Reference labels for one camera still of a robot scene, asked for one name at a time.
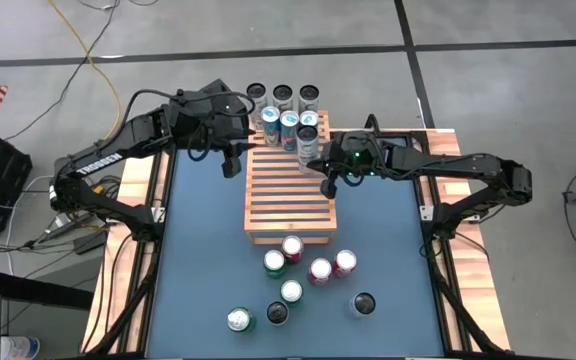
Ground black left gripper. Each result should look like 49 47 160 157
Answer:
168 89 259 180

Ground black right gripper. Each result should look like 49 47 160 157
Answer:
306 130 395 200

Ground blue silver Red Bull can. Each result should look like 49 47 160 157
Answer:
278 109 301 151
298 110 320 129
259 105 282 146

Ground red Coca-Cola can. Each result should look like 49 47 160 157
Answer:
331 248 359 279
307 257 334 287
281 234 305 265

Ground green Sprite can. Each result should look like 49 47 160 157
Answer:
262 248 287 280
226 306 257 334
279 278 305 307

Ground wooden slatted shelf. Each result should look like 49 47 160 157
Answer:
243 110 339 246

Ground black equipment box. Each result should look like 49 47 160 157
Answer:
198 78 242 99

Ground blue table mat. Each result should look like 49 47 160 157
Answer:
145 135 447 359

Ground white Celsius can blue palm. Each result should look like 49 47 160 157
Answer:
265 300 291 327

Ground black power strip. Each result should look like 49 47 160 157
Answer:
30 214 94 246

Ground white plastic bottle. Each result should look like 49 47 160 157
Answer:
0 334 42 360

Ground black floor cable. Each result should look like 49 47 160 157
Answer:
2 0 122 144

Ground yellow floor cable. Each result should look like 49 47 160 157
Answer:
47 0 122 141

